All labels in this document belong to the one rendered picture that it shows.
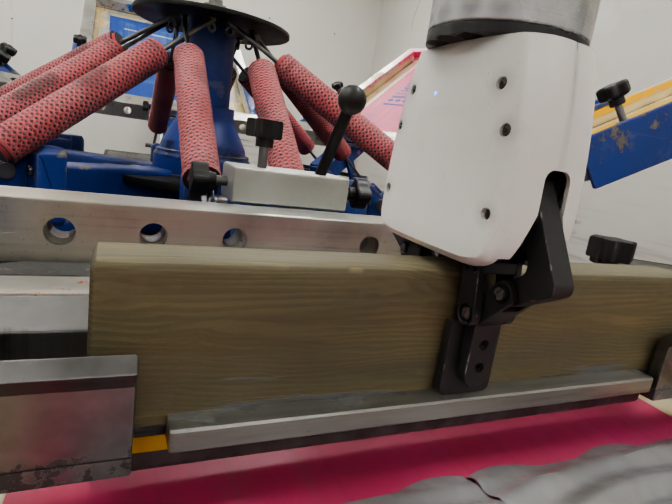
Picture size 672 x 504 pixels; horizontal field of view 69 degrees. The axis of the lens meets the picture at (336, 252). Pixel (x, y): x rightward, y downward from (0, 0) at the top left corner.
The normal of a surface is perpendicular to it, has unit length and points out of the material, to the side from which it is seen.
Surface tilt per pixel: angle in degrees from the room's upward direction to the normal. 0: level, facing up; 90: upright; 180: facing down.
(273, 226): 90
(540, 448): 0
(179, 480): 0
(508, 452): 0
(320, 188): 90
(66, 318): 45
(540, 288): 90
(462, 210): 89
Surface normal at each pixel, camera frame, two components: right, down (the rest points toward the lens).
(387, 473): 0.14, -0.97
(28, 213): 0.40, 0.25
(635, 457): 0.29, -0.69
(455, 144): -0.91, -0.04
